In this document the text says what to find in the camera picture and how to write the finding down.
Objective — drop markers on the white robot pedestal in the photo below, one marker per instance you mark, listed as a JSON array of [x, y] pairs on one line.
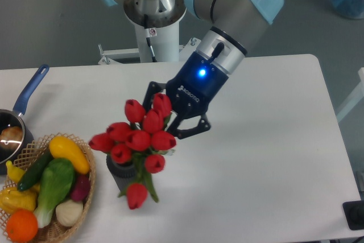
[[154, 44]]

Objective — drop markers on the dark grey ribbed vase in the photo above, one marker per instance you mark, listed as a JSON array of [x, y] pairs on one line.
[[125, 175]]

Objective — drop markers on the orange fruit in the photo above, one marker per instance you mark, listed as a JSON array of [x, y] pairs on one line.
[[22, 226]]

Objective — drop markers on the white garlic bulb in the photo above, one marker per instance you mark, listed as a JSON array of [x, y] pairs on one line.
[[68, 212]]

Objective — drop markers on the black device at edge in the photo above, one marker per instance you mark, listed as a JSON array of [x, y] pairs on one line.
[[353, 211]]

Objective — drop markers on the brown bread roll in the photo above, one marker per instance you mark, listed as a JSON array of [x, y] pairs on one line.
[[11, 138]]

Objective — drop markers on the woven wicker basket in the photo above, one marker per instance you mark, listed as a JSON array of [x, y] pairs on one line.
[[54, 232]]

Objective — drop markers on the white frame at right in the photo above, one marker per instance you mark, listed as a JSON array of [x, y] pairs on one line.
[[355, 96]]

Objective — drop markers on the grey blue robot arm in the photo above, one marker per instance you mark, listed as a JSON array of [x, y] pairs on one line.
[[236, 26]]

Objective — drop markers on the green bok choy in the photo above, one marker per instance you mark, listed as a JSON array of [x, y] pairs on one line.
[[55, 184]]

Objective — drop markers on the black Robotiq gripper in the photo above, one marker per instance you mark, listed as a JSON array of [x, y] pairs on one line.
[[190, 92]]

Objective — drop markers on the yellow bell pepper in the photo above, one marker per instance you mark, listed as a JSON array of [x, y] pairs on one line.
[[13, 200]]

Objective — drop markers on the dark green cucumber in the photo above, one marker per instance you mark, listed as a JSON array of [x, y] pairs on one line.
[[34, 172]]

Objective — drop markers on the yellow squash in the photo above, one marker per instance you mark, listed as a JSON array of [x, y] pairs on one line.
[[63, 147]]

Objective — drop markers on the small yellow banana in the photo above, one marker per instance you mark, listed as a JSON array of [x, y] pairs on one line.
[[13, 172]]

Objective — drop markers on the red tulip bouquet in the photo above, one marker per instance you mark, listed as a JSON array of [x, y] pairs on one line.
[[142, 135]]

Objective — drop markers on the blue handled saucepan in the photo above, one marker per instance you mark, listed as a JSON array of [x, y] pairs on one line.
[[14, 117]]

